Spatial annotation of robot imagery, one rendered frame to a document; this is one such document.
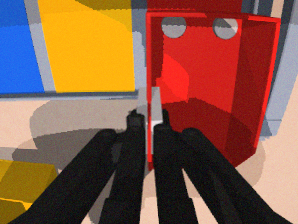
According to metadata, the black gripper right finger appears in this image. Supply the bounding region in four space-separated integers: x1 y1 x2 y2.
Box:
151 87 293 224

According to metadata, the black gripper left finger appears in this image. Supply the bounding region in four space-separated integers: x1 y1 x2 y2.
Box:
7 87 148 224

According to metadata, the red bin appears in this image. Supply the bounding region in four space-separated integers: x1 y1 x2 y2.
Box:
146 10 281 171

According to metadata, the dark grey metal shelf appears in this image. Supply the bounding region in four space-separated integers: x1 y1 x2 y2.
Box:
0 0 298 141

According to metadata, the yellow bin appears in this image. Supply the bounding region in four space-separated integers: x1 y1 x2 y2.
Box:
0 159 57 224

